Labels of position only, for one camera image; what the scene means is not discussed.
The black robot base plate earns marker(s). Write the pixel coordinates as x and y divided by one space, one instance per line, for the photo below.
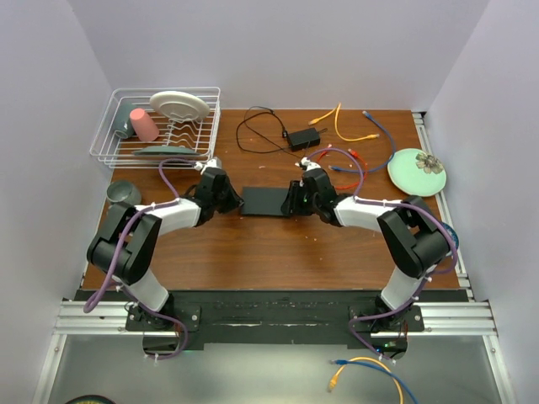
285 316

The grey ceramic mug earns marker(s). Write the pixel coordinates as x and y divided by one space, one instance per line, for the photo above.
123 191

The white plate in rack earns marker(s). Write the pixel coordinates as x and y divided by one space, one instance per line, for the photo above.
178 105

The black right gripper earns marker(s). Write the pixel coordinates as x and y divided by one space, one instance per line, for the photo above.
290 205

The grey green plate in rack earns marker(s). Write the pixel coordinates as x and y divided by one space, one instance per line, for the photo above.
166 151

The mint green flower plate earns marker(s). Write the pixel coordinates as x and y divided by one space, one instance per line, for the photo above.
417 172

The blue white patterned bowl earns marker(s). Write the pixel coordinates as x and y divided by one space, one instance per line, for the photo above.
454 238

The black power adapter brick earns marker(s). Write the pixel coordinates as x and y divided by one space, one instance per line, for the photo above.
303 139

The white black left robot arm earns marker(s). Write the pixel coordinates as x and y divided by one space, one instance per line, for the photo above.
124 244

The black network switch box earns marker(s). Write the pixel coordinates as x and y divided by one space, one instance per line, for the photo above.
262 201

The dark green cup in rack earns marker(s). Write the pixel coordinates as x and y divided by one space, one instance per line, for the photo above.
122 126

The white wire dish rack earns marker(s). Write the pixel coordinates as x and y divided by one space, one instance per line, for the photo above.
185 124

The dark round object bottom edge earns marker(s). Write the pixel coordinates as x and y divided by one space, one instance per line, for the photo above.
90 399

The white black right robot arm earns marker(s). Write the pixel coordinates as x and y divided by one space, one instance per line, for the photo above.
415 239

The pink plastic cup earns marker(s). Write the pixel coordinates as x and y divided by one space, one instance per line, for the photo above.
145 128

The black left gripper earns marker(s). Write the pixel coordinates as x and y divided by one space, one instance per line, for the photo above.
235 202

